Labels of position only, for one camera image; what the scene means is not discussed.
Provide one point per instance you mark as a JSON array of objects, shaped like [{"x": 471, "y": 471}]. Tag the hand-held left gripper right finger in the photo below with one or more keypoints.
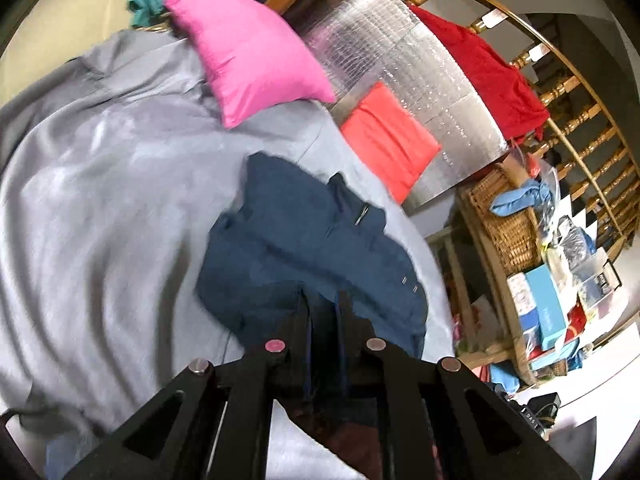
[{"x": 352, "y": 330}]

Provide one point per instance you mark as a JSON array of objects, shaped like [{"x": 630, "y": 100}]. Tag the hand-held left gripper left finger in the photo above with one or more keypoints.
[{"x": 295, "y": 330}]

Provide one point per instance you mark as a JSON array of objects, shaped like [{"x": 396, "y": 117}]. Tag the navy blue zip jacket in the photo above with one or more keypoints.
[{"x": 280, "y": 245}]

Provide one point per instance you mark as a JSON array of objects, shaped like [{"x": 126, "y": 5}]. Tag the light blue cardboard box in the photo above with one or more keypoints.
[{"x": 547, "y": 305}]

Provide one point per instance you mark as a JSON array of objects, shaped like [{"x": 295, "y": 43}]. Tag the white patterned box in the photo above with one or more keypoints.
[{"x": 520, "y": 295}]

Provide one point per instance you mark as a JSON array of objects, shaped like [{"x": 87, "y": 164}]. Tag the wooden side table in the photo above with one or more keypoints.
[{"x": 495, "y": 285}]

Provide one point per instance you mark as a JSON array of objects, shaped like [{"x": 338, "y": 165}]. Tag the wicker basket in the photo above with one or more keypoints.
[{"x": 510, "y": 232}]

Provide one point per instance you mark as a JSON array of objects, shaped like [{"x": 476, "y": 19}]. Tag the coral red pillow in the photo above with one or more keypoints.
[{"x": 385, "y": 140}]

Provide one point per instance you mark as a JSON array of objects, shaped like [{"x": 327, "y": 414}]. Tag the light blue cloth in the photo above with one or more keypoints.
[{"x": 520, "y": 197}]

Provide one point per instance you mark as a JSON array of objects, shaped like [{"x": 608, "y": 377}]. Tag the grey bed blanket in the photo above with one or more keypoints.
[{"x": 110, "y": 185}]

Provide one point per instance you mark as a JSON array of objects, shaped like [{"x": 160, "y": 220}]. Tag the silver foil insulation sheet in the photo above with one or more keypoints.
[{"x": 400, "y": 65}]

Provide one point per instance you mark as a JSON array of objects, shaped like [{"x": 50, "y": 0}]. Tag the pink pillow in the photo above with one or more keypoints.
[{"x": 250, "y": 55}]

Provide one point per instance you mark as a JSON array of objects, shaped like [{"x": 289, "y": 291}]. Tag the wooden stair railing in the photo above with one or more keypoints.
[{"x": 575, "y": 125}]

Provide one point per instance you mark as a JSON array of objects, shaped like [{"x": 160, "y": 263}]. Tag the red cloth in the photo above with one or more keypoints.
[{"x": 485, "y": 70}]

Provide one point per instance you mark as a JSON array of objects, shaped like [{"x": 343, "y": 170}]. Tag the cream sofa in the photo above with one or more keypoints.
[{"x": 55, "y": 25}]

